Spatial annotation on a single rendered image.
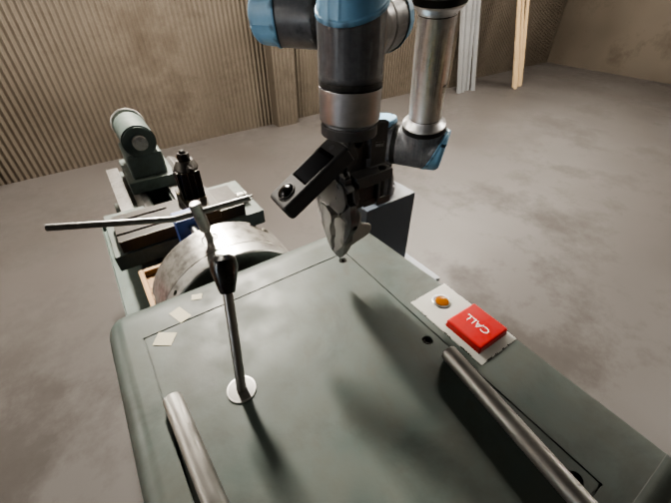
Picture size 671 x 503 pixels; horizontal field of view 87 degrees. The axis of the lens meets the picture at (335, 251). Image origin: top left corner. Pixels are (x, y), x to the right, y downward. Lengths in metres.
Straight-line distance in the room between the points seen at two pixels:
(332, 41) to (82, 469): 1.93
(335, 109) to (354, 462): 0.39
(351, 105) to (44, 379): 2.25
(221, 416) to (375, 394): 0.18
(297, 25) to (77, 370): 2.13
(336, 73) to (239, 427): 0.41
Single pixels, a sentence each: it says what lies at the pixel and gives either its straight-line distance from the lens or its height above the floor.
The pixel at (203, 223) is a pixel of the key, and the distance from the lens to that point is 0.72.
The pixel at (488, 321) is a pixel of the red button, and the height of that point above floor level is 1.27.
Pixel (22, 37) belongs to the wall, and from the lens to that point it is 4.44.
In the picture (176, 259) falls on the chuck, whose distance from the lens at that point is 0.76.
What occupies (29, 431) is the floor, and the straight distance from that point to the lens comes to 2.30.
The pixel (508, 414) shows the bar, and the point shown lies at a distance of 0.47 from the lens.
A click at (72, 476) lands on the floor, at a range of 2.07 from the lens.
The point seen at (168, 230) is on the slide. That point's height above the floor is 0.96.
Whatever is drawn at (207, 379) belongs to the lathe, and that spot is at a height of 1.25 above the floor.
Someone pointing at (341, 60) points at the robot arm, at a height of 1.59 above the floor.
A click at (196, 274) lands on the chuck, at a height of 1.22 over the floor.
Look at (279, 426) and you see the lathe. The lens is 0.45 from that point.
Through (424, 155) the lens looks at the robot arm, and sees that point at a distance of 1.01.
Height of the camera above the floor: 1.66
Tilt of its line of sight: 39 degrees down
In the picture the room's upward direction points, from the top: straight up
